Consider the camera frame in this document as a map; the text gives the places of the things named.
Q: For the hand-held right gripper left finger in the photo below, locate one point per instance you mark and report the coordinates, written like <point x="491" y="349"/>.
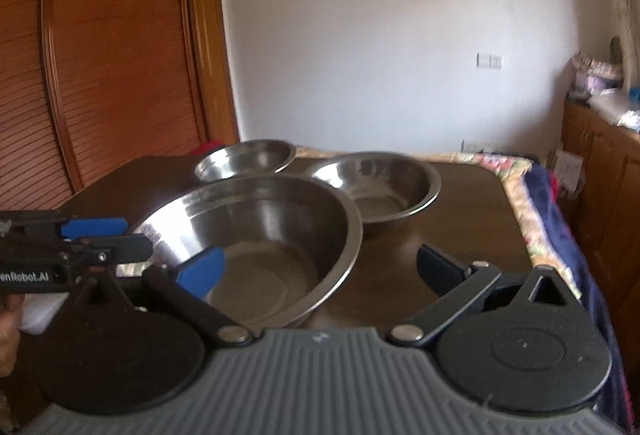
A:
<point x="200" y="272"/>

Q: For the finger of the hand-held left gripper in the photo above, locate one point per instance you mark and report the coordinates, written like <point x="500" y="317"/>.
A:
<point x="95" y="227"/>
<point x="120" y="249"/>

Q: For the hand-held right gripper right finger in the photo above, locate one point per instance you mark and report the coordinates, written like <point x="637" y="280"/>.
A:
<point x="440" y="272"/>

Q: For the large steel bowl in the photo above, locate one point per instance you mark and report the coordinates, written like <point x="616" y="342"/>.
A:
<point x="260" y="235"/>

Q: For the medium steel bowl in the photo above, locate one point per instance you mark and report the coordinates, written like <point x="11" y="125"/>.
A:
<point x="380" y="190"/>

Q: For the small steel bowl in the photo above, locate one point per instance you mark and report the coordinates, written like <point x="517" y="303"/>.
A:
<point x="250" y="160"/>

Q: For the person's left hand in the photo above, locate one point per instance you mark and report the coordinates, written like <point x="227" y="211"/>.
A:
<point x="7" y="340"/>

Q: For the floral blanket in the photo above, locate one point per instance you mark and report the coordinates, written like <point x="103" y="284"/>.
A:
<point x="550" y="225"/>

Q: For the red cloth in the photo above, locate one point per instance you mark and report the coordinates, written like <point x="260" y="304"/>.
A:
<point x="206" y="148"/>

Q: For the white paper bag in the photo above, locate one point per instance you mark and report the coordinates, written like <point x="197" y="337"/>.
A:
<point x="569" y="175"/>

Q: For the wooden louvered wardrobe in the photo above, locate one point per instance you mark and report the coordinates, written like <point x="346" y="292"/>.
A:
<point x="110" y="55"/>

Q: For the wooden low cabinet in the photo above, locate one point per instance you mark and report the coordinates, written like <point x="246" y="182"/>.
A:
<point x="607" y="190"/>

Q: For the clear plastic bag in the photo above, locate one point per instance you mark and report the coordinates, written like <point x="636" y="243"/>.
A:
<point x="617" y="112"/>

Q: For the white wall switch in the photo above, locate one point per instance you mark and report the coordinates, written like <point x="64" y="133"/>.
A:
<point x="489" y="60"/>

